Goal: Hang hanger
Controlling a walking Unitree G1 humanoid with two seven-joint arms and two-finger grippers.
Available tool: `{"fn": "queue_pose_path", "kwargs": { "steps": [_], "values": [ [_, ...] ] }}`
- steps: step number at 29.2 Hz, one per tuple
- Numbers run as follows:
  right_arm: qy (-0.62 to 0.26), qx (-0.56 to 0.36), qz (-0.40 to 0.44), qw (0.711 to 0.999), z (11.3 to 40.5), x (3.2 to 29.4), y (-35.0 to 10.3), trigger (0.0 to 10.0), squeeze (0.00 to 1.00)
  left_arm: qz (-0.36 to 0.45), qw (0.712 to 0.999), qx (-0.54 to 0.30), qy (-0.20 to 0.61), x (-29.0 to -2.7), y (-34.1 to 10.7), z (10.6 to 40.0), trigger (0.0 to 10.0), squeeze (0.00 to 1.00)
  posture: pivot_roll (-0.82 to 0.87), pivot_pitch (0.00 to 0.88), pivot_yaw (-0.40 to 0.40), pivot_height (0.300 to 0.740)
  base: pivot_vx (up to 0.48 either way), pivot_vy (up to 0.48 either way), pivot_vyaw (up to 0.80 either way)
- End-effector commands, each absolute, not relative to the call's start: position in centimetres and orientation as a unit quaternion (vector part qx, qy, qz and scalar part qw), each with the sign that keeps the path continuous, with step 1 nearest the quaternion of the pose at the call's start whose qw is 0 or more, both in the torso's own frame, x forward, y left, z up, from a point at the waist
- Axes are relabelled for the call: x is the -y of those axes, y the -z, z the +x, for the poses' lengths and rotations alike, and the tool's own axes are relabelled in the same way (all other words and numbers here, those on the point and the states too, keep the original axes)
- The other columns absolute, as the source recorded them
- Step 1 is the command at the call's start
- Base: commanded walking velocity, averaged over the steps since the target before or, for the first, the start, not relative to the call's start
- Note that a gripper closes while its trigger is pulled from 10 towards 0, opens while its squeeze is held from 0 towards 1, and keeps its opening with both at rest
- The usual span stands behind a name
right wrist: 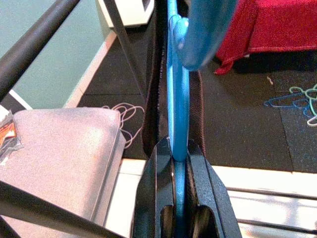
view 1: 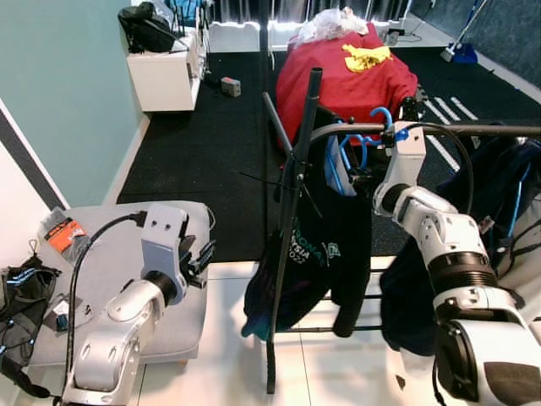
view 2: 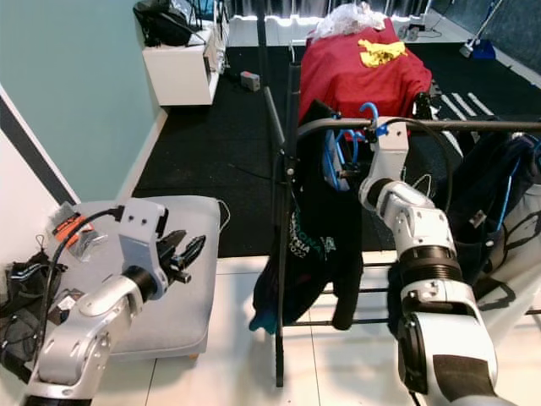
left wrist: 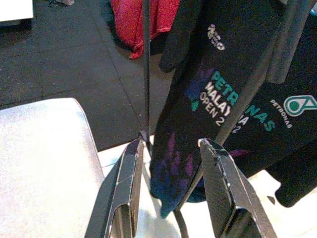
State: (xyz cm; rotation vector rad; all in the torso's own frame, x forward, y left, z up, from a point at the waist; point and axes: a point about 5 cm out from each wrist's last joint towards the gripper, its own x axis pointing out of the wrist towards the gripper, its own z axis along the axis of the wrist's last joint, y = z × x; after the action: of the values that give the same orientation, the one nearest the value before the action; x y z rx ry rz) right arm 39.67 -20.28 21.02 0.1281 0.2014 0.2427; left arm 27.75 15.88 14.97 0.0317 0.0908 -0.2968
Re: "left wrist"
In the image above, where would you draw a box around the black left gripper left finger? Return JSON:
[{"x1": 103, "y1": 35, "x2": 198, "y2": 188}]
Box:
[{"x1": 84, "y1": 138, "x2": 145, "y2": 238}]

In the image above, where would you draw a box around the red cloth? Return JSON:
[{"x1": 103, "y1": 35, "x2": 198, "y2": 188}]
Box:
[{"x1": 109, "y1": 0, "x2": 182, "y2": 60}]

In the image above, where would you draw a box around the white cabinet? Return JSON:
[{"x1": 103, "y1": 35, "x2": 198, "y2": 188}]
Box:
[{"x1": 0, "y1": 0, "x2": 35, "y2": 28}]

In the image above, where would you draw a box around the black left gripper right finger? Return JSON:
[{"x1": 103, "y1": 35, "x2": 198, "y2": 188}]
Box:
[{"x1": 197, "y1": 137, "x2": 278, "y2": 238}]

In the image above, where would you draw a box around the black metal clothes rack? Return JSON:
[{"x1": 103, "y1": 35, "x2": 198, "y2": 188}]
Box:
[{"x1": 140, "y1": 0, "x2": 153, "y2": 156}]

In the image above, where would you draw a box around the black sports shirt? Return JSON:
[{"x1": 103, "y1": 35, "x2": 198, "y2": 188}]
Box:
[{"x1": 149, "y1": 0, "x2": 317, "y2": 219}]

